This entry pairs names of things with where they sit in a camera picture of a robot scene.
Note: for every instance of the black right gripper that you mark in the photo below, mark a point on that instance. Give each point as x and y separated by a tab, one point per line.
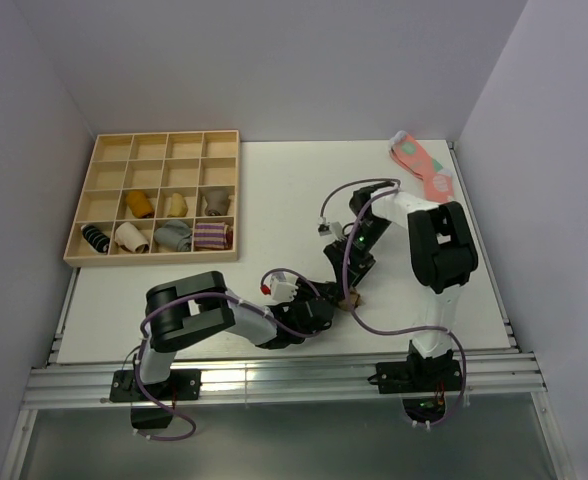
359	266

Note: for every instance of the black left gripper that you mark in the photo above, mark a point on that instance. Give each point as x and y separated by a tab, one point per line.
306	290

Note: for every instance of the brown argyle sock pair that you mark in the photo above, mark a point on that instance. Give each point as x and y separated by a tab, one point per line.
353	300

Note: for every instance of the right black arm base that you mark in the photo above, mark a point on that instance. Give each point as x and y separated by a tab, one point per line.
417	375

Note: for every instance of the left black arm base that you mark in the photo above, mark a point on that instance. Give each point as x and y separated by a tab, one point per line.
182	385

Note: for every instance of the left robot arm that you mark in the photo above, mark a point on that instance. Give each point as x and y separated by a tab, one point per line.
184	312

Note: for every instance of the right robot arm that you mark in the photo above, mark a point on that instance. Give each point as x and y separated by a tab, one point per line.
442	254

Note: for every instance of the pink patterned sock pair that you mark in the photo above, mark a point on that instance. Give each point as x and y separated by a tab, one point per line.
437	180

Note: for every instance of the purple striped rolled sock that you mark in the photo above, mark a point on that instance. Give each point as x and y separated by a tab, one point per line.
212	236

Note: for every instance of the grey beige rolled sock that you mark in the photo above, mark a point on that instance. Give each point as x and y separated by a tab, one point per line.
217	201

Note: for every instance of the grey blue rolled sock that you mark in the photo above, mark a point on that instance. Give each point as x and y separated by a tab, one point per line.
175	235

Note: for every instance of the pale yellow rolled sock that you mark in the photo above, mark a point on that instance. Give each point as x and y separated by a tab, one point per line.
177	206

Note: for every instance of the wooden compartment tray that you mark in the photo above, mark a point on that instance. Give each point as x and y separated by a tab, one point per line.
159	164

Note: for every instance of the cream rolled sock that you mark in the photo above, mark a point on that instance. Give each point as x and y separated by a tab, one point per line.
128	237

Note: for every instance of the mustard rolled sock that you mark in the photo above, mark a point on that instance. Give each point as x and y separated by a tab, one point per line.
139	204

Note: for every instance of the black white striped rolled sock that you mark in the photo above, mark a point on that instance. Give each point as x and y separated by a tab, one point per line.
97	236

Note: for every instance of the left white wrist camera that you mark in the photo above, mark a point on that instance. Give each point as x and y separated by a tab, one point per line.
281	287

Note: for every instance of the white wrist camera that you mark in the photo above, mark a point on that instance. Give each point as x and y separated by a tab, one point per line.
326	228
281	287

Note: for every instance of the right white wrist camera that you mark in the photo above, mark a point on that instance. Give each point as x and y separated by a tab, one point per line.
326	228

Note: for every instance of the aluminium rail frame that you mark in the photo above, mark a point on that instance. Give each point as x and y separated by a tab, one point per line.
293	417

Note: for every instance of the black box under rail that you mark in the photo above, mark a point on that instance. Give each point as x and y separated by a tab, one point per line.
150	419

